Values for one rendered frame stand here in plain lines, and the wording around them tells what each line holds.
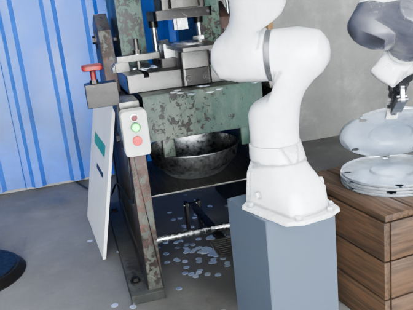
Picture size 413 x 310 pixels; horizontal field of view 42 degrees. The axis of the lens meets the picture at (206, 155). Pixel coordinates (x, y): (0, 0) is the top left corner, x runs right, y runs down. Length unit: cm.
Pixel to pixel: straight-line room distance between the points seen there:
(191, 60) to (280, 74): 66
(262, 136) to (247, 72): 14
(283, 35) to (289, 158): 25
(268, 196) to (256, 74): 26
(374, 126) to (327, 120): 190
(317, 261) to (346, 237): 34
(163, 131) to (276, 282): 69
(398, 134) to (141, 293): 93
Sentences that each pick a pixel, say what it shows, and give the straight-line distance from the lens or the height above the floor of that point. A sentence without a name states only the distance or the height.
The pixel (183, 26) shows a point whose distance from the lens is 190.
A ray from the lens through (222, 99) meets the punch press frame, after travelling 173.
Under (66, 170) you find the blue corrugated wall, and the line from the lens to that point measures 311.
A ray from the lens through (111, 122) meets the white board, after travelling 199.
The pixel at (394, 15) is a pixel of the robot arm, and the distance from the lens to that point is 123.
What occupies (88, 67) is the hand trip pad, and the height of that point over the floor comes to 76.
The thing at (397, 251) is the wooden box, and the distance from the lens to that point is 149.
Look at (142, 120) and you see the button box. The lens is 157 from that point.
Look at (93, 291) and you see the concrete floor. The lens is 193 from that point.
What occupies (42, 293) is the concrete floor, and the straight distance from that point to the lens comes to 200.
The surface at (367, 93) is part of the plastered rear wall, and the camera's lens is 359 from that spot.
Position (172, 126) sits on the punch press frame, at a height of 54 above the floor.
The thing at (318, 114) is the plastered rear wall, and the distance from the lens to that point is 345.
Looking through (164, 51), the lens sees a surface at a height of 76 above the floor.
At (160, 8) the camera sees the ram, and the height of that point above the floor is 90.
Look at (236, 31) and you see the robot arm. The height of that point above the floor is 84.
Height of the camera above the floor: 91
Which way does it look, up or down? 16 degrees down
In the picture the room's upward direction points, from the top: 6 degrees counter-clockwise
